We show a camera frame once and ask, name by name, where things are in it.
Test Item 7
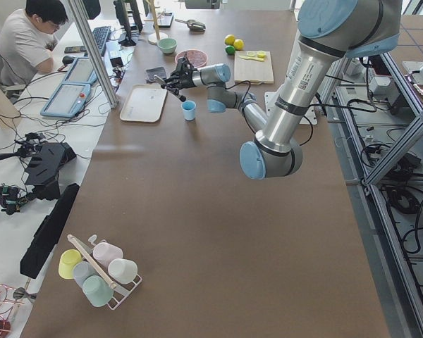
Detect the whole yellow lemon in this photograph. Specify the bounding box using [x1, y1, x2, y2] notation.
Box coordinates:
[233, 39, 245, 51]
[224, 35, 235, 46]

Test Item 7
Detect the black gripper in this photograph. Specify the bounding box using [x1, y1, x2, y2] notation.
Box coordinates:
[163, 57, 200, 96]

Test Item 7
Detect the cream rabbit tray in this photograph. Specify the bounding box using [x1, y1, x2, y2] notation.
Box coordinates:
[120, 84, 167, 123]

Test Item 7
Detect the seated person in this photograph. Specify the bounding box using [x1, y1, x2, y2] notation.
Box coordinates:
[0, 0, 68, 85]

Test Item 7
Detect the green lime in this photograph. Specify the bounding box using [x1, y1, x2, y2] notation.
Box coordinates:
[225, 45, 235, 55]

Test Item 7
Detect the white wire cup rack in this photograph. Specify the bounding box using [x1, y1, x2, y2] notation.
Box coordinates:
[67, 234, 142, 311]

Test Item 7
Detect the green ceramic bowl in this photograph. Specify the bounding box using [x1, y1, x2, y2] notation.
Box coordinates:
[157, 37, 177, 55]

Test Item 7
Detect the blue teach pendant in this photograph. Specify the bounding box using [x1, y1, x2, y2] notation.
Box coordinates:
[64, 57, 97, 85]
[40, 82, 91, 118]

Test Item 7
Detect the wooden cutting board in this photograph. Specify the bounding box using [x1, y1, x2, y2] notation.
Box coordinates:
[233, 51, 274, 84]

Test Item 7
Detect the yellow plastic knife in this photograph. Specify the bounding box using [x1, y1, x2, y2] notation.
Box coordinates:
[238, 55, 265, 62]

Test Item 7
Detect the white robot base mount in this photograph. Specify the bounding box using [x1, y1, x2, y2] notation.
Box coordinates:
[264, 92, 317, 125]

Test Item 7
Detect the pink cup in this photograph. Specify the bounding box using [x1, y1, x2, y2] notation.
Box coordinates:
[92, 242, 123, 268]

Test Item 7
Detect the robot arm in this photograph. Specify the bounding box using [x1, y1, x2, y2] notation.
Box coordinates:
[156, 1, 402, 180]

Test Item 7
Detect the steel muddler black tip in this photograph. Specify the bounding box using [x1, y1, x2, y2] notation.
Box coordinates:
[154, 75, 186, 102]

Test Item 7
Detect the yellow cup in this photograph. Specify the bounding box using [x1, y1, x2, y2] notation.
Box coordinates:
[58, 249, 82, 280]

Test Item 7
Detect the pink bowl of ice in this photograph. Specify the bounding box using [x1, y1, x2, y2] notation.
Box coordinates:
[175, 49, 208, 68]

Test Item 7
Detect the mint green cup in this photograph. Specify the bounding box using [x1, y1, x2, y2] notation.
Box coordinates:
[82, 275, 114, 307]

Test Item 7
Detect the black long box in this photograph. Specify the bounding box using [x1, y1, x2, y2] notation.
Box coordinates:
[20, 183, 80, 279]

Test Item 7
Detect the white cup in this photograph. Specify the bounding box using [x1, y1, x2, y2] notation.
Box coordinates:
[108, 258, 138, 284]

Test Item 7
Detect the grey folded cloth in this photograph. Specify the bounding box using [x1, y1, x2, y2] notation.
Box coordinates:
[145, 67, 166, 83]

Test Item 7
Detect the wooden cup stand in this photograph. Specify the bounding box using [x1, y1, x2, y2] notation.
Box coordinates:
[145, 0, 168, 45]

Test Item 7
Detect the light blue cup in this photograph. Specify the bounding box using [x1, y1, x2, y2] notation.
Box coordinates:
[181, 100, 197, 121]

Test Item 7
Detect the black keyboard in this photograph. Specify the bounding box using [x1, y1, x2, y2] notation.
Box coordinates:
[92, 26, 111, 56]

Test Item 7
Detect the grey cup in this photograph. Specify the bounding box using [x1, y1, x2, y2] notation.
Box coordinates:
[73, 261, 95, 287]

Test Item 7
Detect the steel ice scoop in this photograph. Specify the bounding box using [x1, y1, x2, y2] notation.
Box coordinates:
[175, 18, 206, 32]

